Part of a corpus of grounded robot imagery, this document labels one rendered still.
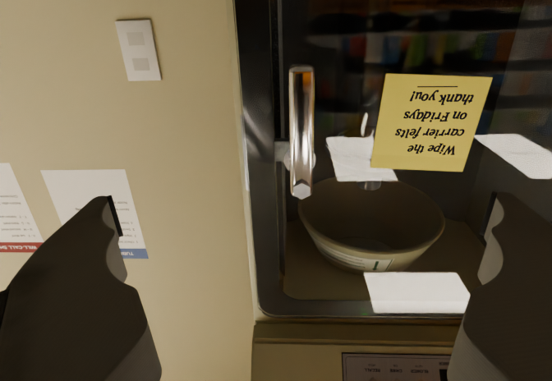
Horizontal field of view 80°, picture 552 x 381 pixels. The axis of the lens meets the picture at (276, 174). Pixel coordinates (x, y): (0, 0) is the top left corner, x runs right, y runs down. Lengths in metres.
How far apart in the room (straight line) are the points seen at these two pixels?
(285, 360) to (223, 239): 0.54
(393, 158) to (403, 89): 0.06
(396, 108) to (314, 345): 0.26
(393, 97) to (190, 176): 0.62
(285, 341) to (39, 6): 0.74
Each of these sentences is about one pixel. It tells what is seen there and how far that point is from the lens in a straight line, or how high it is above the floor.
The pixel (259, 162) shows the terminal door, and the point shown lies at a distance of 0.28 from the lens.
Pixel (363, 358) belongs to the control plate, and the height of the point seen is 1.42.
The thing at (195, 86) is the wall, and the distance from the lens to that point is 0.74.
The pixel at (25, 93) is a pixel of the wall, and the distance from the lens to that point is 0.92.
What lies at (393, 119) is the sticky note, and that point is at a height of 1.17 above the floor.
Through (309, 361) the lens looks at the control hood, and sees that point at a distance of 0.41.
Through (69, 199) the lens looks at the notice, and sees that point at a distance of 0.99.
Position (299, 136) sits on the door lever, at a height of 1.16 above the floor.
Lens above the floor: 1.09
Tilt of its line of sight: 27 degrees up
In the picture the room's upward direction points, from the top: 178 degrees clockwise
